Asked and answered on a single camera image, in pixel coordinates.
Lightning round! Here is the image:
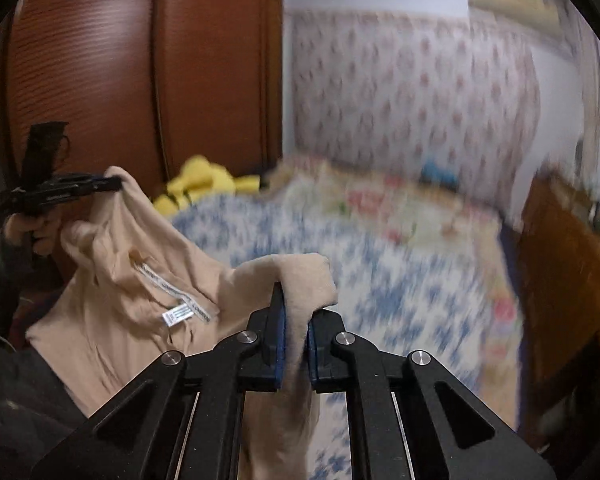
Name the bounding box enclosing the long wooden cabinet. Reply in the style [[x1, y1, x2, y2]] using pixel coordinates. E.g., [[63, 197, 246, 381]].
[[516, 169, 600, 438]]

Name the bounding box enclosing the person's left hand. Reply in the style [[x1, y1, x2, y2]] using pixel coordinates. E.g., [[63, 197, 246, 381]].
[[2, 202, 65, 257]]

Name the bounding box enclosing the blue floral quilt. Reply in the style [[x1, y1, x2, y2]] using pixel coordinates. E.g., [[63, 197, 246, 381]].
[[170, 192, 527, 480]]

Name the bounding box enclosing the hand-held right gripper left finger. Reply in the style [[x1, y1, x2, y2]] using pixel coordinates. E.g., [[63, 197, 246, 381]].
[[30, 282, 287, 480]]

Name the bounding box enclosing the yellow plush toy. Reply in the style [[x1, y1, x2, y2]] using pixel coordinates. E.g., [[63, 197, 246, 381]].
[[152, 155, 262, 218]]

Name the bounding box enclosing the beige printed t-shirt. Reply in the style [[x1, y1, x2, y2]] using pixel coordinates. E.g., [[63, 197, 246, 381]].
[[25, 165, 339, 480]]

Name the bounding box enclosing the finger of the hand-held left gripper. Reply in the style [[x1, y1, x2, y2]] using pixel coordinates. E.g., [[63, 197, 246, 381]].
[[50, 178, 124, 206], [50, 172, 110, 184]]

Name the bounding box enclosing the person's left forearm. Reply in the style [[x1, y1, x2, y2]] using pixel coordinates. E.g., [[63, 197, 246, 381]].
[[0, 230, 37, 342]]

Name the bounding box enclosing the blue cloth bundle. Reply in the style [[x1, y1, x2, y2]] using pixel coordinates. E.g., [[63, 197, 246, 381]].
[[420, 160, 456, 184]]

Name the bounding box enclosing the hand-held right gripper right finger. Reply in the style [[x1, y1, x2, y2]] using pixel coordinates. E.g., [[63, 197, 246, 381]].
[[307, 307, 556, 480]]

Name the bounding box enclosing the brown louvred wooden wardrobe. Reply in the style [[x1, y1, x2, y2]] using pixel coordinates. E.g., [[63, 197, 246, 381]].
[[0, 0, 286, 291]]

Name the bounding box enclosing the sheer ring-patterned curtain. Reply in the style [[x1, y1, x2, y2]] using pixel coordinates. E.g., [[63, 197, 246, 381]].
[[290, 10, 541, 181]]

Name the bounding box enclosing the red flower printed blanket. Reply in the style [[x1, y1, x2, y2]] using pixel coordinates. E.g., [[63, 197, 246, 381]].
[[264, 156, 507, 247]]

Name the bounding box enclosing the person's dark clothing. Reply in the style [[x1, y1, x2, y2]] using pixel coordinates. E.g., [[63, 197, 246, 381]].
[[0, 327, 97, 480]]

